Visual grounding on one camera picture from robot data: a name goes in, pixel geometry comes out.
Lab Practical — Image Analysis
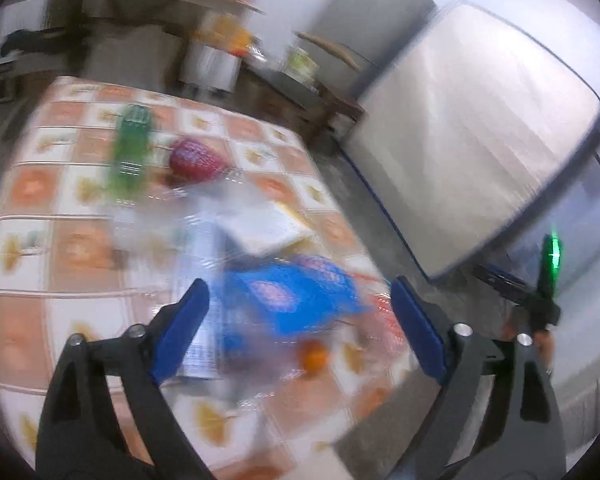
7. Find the clear red-printed plastic bag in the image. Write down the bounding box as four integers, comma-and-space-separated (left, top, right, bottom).
112, 175, 416, 406

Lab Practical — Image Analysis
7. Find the person's right hand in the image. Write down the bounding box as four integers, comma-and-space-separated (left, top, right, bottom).
536, 332, 557, 377

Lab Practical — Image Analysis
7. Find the green plastic bottle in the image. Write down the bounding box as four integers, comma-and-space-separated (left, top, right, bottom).
105, 104, 156, 202

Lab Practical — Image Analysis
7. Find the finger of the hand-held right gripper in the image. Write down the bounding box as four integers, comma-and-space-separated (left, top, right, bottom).
472, 264, 531, 306

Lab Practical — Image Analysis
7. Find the green and white box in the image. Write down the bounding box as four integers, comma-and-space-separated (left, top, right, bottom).
284, 46, 320, 82

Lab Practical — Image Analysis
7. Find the orange tangerine peel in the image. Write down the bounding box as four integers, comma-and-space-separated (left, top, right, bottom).
299, 340, 332, 377

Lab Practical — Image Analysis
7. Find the white printed packet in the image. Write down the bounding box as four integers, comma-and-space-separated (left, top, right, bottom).
177, 217, 227, 382

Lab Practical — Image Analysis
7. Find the white carton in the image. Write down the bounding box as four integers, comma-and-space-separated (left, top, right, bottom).
215, 200, 315, 257

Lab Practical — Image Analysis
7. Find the blue snack packet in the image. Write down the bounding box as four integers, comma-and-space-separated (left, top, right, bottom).
222, 255, 372, 361

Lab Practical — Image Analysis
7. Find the grey refrigerator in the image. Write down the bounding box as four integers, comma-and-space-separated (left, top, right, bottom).
304, 0, 437, 70

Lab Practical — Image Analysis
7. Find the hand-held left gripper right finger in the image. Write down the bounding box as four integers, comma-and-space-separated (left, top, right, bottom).
387, 276, 568, 480

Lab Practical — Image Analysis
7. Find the plastic-wrapped mattress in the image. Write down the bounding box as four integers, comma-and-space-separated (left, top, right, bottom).
342, 0, 600, 282

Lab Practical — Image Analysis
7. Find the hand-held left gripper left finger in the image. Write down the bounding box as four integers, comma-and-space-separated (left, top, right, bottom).
36, 277, 216, 480

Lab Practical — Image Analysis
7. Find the yellow plastic bag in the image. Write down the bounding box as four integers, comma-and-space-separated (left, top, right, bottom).
199, 14, 255, 57

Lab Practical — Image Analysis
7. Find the white storage box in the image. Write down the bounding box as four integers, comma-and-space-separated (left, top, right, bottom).
180, 41, 242, 93

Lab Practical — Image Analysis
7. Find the black cloth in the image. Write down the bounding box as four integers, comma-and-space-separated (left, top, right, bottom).
0, 26, 90, 59

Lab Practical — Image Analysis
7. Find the dark wooden stool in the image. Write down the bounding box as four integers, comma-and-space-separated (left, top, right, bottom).
319, 80, 367, 147

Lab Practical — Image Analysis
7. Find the red mesh bag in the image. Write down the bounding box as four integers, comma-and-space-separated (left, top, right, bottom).
169, 137, 229, 182

